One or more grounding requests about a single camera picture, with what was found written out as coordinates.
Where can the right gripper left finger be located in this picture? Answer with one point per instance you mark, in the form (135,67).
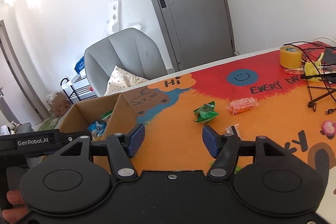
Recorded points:
(123,147)

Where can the green striped cracker packet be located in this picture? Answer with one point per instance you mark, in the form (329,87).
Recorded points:
(105,117)

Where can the white foam packing piece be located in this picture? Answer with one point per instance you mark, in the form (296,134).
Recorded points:
(113,24)

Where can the blue plastic bag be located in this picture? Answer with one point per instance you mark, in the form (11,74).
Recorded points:
(79,65)

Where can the blue snack packet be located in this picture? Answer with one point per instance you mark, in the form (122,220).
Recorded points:
(97,128)

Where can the orange snack packet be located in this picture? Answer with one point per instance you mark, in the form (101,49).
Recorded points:
(242,105)

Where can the green floor mat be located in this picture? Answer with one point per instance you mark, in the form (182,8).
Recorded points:
(49,124)

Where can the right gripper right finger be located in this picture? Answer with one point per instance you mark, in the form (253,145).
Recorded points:
(224,149)

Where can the black wire stand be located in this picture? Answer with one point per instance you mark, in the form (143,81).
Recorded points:
(323,83)

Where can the brown box on floor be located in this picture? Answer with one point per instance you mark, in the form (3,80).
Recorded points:
(58,103)

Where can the yellow tape roll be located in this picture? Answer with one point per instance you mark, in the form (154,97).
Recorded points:
(290,57)

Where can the white cookie packet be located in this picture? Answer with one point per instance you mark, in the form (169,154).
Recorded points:
(232,130)

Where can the dotted cream cushion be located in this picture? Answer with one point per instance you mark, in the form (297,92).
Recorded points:
(121,79)

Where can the yellow crumpled wrapper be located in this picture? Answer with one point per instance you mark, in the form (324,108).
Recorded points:
(314,69)

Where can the grey door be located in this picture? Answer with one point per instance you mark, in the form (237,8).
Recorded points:
(196,32)

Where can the colourful cat table mat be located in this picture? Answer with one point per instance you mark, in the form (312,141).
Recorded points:
(173,141)

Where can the green candy wrapper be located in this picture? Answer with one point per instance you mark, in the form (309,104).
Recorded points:
(205,113)

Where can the pink small toy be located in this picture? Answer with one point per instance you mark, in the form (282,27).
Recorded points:
(328,128)

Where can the grey armchair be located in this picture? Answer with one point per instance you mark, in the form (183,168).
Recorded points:
(130,50)

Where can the black shoe rack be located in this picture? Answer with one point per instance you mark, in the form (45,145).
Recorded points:
(77,89)

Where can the brown cardboard box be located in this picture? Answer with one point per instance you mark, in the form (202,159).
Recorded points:
(85,113)

